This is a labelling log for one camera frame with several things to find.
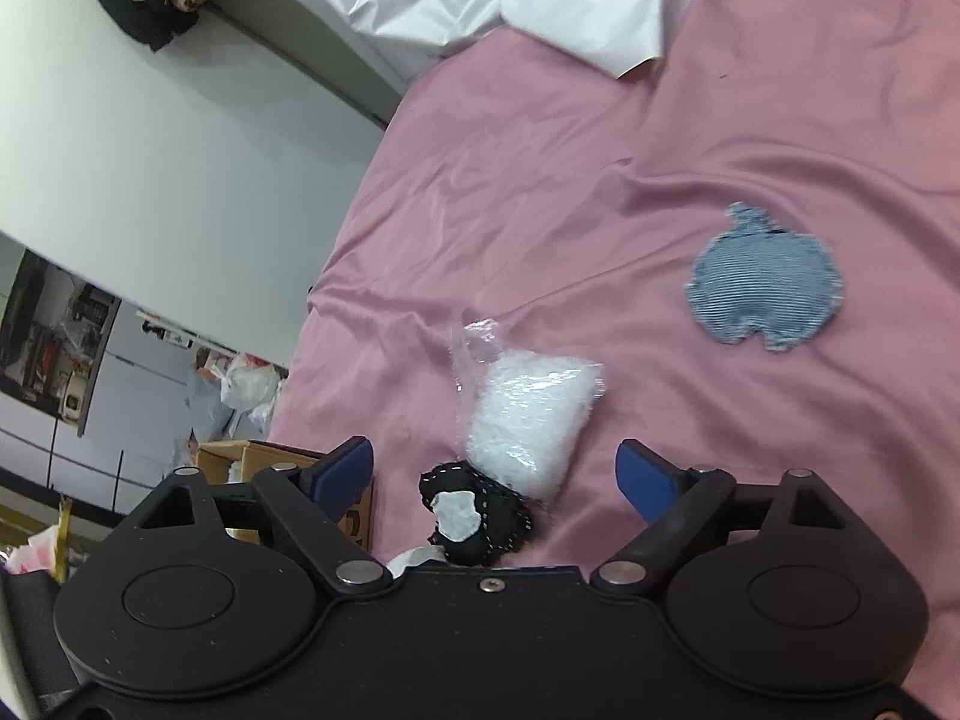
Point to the clear bag of white stuffing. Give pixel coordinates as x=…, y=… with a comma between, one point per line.
x=529, y=412

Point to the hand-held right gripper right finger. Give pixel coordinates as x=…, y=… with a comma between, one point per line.
x=645, y=484

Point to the pink bed sheet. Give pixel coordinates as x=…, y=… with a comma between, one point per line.
x=600, y=187

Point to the brown cardboard box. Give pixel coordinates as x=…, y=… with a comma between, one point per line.
x=247, y=457

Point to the small blue-grey cloth toy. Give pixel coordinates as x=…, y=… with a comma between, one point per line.
x=765, y=289

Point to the white cabinet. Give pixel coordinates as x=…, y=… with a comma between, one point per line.
x=112, y=390

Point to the white plastic bag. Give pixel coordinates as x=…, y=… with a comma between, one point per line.
x=247, y=386

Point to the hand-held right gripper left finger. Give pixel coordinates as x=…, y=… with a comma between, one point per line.
x=343, y=474

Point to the black dotted fabric piece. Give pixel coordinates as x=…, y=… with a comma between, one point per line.
x=495, y=517

